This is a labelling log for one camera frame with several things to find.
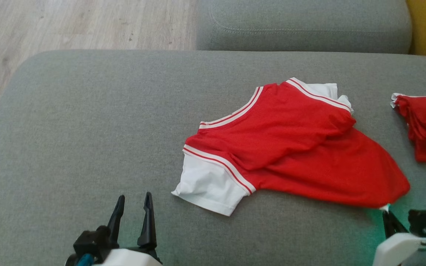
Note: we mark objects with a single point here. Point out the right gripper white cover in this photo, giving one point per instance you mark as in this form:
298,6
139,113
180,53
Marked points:
398,251

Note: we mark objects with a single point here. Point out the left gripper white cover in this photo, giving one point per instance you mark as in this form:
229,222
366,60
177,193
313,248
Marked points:
128,258

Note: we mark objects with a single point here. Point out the red jersey white sleeves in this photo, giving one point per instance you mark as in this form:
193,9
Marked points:
290,147

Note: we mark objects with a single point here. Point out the large grey sofa seat cushion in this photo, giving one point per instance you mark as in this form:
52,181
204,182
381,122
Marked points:
87,129

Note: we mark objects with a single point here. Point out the small grey sofa cushion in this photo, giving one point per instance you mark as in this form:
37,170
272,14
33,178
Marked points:
309,18

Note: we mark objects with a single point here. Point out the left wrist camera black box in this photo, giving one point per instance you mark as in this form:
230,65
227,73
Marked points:
91,240

